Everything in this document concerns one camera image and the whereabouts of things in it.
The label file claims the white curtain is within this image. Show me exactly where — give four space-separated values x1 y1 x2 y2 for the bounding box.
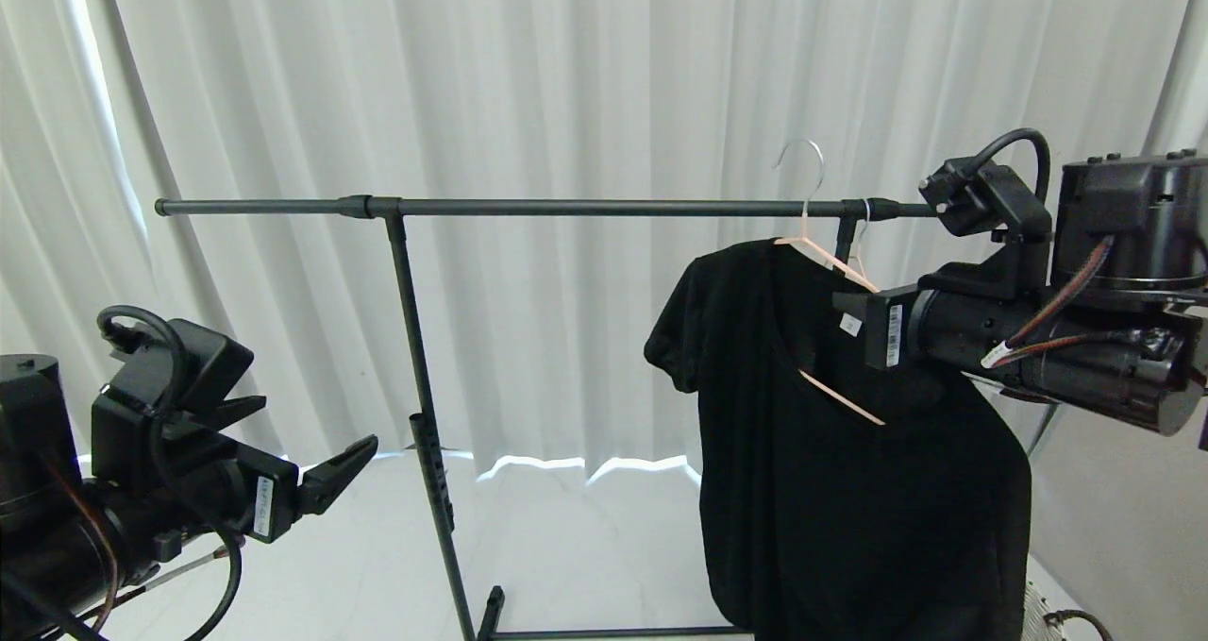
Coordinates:
0 0 1208 487

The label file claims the black clothes rack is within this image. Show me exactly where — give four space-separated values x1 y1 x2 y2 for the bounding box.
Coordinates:
154 194 945 641

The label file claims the black t-shirt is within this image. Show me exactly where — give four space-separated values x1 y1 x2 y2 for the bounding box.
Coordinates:
644 238 1032 641

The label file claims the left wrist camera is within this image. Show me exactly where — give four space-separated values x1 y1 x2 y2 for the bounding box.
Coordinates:
91 317 255 491

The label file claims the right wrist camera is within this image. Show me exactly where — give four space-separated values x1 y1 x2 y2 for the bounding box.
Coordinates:
919 154 1054 300

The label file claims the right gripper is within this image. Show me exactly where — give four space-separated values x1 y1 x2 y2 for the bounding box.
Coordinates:
831 281 1207 437

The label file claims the pink clothes hanger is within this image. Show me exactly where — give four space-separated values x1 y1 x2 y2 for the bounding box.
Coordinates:
773 138 888 428

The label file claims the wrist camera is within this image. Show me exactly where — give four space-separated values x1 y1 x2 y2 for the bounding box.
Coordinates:
91 317 255 491
919 154 1054 300

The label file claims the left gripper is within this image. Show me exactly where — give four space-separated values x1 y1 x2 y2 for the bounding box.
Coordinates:
0 395 379 638

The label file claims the white laundry basket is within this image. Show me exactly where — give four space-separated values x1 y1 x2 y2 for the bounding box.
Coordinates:
1023 579 1120 641

